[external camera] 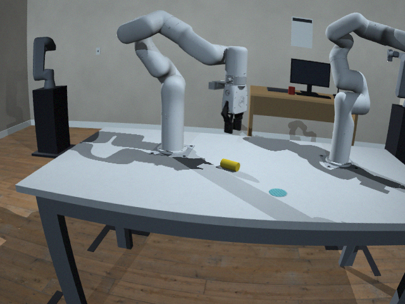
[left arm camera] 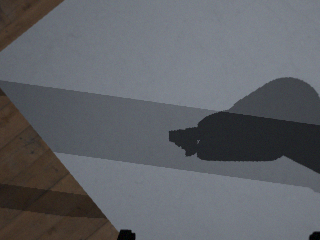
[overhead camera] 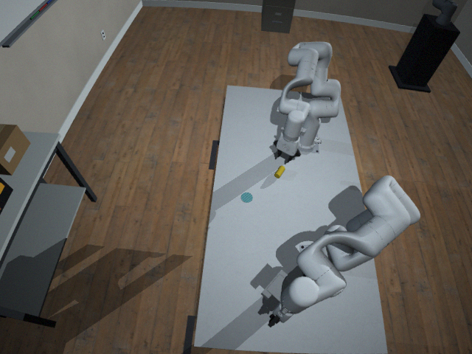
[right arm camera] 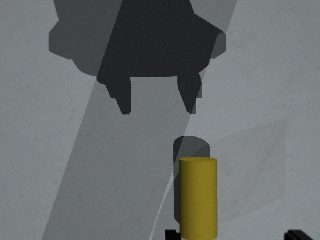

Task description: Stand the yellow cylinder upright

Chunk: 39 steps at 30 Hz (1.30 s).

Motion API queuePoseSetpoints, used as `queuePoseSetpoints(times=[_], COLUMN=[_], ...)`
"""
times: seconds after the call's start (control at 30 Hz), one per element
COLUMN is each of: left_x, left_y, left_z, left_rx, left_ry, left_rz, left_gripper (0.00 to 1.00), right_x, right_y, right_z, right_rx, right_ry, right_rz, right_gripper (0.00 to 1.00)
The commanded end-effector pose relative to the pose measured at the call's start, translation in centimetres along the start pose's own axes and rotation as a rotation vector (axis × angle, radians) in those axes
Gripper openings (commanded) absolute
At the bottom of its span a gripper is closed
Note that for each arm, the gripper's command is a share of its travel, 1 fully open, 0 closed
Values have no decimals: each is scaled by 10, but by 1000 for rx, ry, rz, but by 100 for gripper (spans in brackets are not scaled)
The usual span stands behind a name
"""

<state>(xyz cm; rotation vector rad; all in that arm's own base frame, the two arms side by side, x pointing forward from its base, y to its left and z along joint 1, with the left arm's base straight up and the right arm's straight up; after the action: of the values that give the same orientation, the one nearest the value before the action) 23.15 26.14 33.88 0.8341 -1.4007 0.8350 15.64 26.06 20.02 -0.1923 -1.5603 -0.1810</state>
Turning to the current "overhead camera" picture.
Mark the cyan circle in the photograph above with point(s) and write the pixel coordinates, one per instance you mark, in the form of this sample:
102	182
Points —
246	197

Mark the yellow cylinder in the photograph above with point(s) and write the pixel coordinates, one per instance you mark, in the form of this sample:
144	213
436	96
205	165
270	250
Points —
279	172

